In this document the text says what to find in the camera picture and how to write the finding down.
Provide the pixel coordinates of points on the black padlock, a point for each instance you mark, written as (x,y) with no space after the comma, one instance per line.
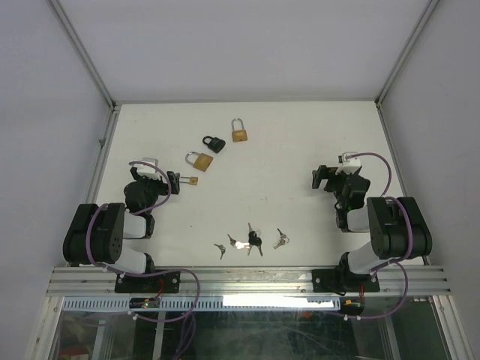
(214,143)

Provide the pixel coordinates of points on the silver key set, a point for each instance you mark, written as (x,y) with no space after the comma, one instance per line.
(283,240)
(238,244)

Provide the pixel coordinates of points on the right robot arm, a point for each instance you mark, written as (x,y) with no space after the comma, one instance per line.
(396,227)

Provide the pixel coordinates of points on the black headed key set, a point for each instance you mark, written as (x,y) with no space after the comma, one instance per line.
(254,241)

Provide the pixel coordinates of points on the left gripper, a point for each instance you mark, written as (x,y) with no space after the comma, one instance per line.
(173,178)

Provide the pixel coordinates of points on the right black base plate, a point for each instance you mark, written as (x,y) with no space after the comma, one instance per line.
(331,280)

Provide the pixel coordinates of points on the tall brass padlock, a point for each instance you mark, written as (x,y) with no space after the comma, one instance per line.
(239,134)

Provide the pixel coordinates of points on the white slotted cable duct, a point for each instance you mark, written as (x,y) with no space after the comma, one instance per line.
(235,302)

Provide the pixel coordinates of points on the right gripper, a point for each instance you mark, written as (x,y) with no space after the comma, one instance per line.
(319,174)

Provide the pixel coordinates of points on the small silver key pair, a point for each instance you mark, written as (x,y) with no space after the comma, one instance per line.
(222,250)

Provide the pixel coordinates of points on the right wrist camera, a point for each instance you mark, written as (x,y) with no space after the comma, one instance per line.
(348,163)

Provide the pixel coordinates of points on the small brass padlock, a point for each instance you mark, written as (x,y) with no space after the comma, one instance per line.
(188,180)

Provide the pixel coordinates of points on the right silver key set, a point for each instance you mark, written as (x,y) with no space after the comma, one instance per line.
(283,240)

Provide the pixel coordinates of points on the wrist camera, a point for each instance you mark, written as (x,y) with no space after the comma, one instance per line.
(149,171)
(348,163)

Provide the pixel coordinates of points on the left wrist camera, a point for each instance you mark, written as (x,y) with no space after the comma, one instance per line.
(149,171)

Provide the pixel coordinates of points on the aluminium mounting rail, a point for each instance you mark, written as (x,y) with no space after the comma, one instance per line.
(414,280)

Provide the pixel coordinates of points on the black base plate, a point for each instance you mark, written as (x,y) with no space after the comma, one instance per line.
(331,280)
(135,283)

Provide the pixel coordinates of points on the medium brass padlock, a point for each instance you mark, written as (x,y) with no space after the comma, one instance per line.
(199,161)

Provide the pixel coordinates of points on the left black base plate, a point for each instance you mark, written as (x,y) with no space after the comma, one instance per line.
(135,283)

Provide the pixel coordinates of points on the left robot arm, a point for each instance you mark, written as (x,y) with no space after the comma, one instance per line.
(96,235)

